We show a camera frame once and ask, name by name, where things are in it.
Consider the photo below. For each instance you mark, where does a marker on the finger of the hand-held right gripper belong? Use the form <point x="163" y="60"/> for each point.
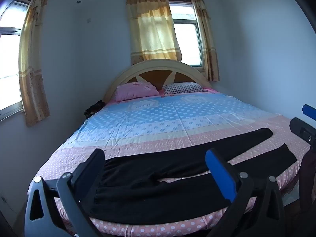
<point x="309" y="110"/>
<point x="302" y="128"/>

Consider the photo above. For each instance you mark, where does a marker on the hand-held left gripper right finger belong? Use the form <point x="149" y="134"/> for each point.
<point x="219" y="172"/>

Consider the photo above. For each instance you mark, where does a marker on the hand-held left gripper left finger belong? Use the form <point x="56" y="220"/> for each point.
<point x="91" y="172"/>

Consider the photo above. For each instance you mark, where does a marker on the black pants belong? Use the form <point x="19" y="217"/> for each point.
<point x="148" y="177"/>

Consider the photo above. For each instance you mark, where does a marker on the person's dark dotted clothing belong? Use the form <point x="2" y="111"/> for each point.
<point x="308" y="177"/>

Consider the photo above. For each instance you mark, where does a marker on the dark bag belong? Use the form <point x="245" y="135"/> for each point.
<point x="93" y="108"/>

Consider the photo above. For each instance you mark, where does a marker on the bed with polka-dot sheet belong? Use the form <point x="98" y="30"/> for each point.
<point x="172" y="118"/>

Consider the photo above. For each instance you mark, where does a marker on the striped pillow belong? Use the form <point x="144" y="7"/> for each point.
<point x="184" y="88"/>

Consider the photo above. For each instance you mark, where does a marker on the pink pillow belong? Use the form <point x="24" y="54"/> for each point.
<point x="135" y="90"/>

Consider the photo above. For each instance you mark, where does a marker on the long yellow curtain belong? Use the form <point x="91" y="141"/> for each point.
<point x="32" y="66"/>

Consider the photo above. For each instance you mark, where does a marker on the narrow yellow curtain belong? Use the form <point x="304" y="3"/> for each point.
<point x="208" y="42"/>

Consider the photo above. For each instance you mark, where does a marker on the arched wooden headboard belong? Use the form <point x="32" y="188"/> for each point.
<point x="153" y="65"/>

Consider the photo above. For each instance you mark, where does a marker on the window behind headboard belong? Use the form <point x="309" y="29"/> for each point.
<point x="187" y="37"/>

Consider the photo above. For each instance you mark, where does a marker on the wide yellow curtain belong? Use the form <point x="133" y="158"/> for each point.
<point x="153" y="29"/>

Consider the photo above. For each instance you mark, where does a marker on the side wall window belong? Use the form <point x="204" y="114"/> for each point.
<point x="9" y="54"/>

